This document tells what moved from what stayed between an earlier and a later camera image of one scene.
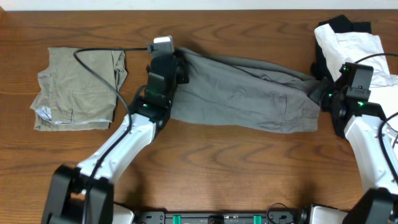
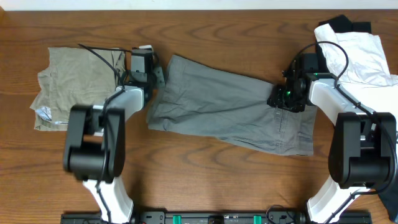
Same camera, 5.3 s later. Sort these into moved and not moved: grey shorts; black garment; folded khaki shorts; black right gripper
Moved: black right gripper; grey shorts
Not moved: folded khaki shorts; black garment
